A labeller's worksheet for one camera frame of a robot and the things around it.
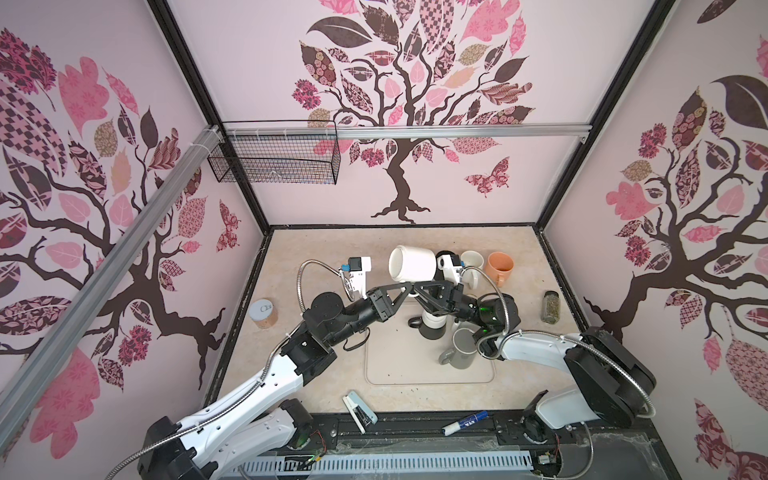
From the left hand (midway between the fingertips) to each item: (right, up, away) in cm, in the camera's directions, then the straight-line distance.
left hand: (414, 294), depth 63 cm
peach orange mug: (+33, +4, +40) cm, 52 cm away
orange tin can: (-44, -10, +27) cm, 53 cm away
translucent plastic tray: (-3, -21, +23) cm, 31 cm away
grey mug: (+14, -17, +13) cm, 26 cm away
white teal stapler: (-14, -32, +13) cm, 37 cm away
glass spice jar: (+46, -8, +30) cm, 55 cm away
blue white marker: (+12, -35, +11) cm, 39 cm away
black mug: (+10, +7, +4) cm, 13 cm away
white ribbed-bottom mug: (+22, +1, +34) cm, 41 cm away
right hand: (+1, +1, -1) cm, 1 cm away
